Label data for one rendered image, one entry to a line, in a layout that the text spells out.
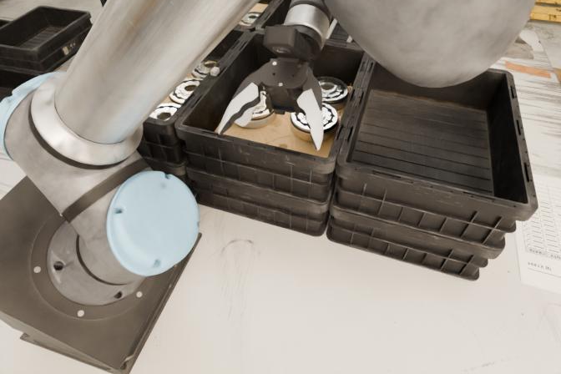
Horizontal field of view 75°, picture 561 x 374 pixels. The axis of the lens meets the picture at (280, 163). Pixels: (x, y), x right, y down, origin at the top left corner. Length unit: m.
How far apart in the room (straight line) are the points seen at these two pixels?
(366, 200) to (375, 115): 0.28
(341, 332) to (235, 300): 0.20
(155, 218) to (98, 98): 0.16
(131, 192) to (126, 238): 0.05
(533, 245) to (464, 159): 0.23
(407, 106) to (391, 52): 0.70
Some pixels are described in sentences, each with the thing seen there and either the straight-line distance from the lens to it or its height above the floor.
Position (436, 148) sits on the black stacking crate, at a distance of 0.83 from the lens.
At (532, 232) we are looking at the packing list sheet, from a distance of 0.94.
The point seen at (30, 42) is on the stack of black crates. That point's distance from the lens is 2.23.
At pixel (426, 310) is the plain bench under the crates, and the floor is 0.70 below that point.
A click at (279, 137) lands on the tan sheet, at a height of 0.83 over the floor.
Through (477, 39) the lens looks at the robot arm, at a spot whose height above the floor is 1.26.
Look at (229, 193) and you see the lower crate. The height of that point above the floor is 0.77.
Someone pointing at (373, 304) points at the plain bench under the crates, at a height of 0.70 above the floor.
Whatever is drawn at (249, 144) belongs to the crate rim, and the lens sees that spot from 0.62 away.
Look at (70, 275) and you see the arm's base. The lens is 0.60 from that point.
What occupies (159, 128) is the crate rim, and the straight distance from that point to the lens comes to 0.70.
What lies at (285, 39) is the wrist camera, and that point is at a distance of 0.50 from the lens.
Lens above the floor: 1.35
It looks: 46 degrees down
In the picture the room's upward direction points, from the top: straight up
